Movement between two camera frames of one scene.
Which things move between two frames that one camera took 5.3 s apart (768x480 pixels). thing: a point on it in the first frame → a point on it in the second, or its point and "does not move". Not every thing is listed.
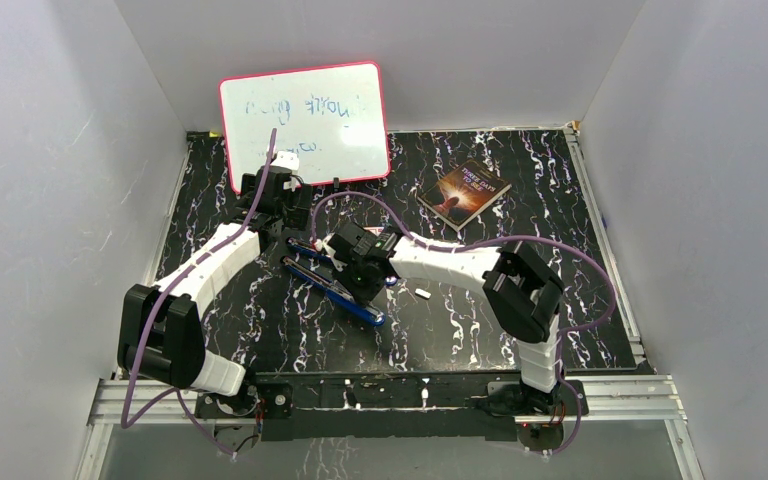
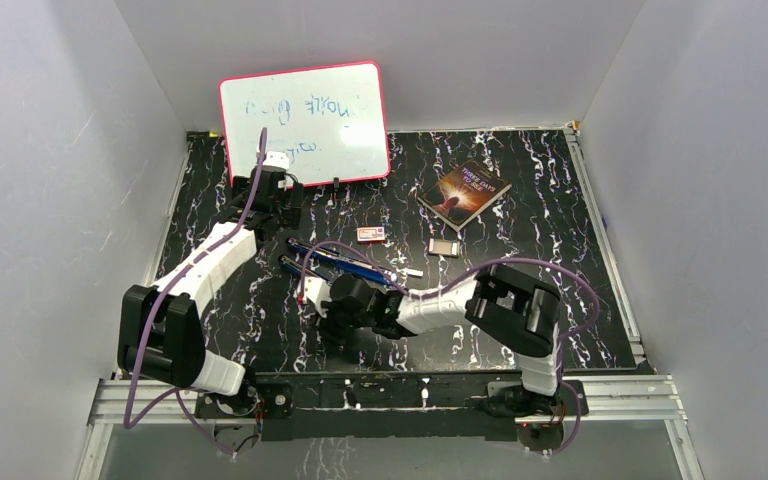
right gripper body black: (359, 282) → (339, 321)
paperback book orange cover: (463, 194) does not move
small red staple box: (375, 229) does not move
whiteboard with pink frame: (332, 120) does not move
